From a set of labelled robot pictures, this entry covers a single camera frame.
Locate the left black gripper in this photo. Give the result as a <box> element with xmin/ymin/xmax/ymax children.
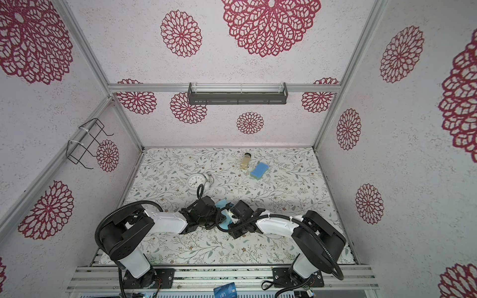
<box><xmin>198</xmin><ymin>205</ymin><xmax>226</xmax><ymax>229</ymax></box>

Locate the light blue paper sheet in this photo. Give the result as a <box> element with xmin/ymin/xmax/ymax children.
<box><xmin>216</xmin><ymin>199</ymin><xmax>232</xmax><ymax>230</ymax></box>

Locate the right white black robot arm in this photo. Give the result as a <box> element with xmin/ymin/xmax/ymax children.
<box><xmin>216</xmin><ymin>201</ymin><xmax>347</xmax><ymax>281</ymax></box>

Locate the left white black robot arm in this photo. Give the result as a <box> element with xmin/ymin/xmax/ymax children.
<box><xmin>94</xmin><ymin>196</ymin><xmax>219</xmax><ymax>279</ymax></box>

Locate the white alarm clock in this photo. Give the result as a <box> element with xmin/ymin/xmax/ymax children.
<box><xmin>186</xmin><ymin>173</ymin><xmax>214</xmax><ymax>194</ymax></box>

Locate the blue green sponge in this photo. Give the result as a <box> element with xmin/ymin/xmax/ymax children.
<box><xmin>250</xmin><ymin>162</ymin><xmax>269</xmax><ymax>180</ymax></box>

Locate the small yellow liquid jar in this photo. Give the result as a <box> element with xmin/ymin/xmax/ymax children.
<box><xmin>240</xmin><ymin>153</ymin><xmax>252</xmax><ymax>170</ymax></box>

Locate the blue card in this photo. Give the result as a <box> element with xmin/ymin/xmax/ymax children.
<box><xmin>213</xmin><ymin>283</ymin><xmax>238</xmax><ymax>298</ymax></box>

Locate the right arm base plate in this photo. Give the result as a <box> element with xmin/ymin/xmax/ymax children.
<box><xmin>272</xmin><ymin>267</ymin><xmax>324</xmax><ymax>288</ymax></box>

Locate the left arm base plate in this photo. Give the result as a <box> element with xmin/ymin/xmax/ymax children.
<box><xmin>121</xmin><ymin>268</ymin><xmax>175</xmax><ymax>289</ymax></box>

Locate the black wall shelf rack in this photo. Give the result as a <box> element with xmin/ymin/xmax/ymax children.
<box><xmin>187</xmin><ymin>83</ymin><xmax>289</xmax><ymax>106</ymax></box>

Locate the black wire wall basket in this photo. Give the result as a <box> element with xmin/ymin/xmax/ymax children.
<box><xmin>65</xmin><ymin>117</ymin><xmax>114</xmax><ymax>170</ymax></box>

